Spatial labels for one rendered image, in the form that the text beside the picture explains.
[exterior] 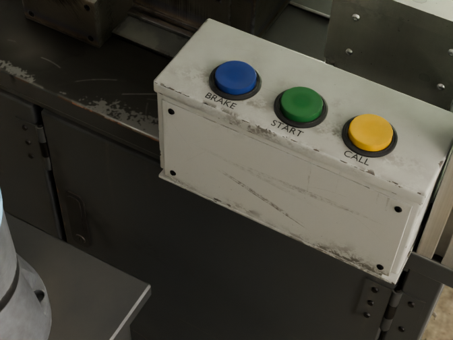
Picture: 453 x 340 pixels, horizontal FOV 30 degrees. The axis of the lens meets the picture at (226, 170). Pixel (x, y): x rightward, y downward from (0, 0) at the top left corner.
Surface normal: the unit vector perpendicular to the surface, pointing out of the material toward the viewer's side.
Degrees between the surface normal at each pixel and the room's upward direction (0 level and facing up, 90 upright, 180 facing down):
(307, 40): 0
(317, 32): 0
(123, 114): 0
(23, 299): 73
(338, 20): 90
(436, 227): 90
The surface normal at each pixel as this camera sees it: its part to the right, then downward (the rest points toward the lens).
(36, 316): 0.95, -0.05
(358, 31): -0.48, 0.67
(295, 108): 0.03, -0.63
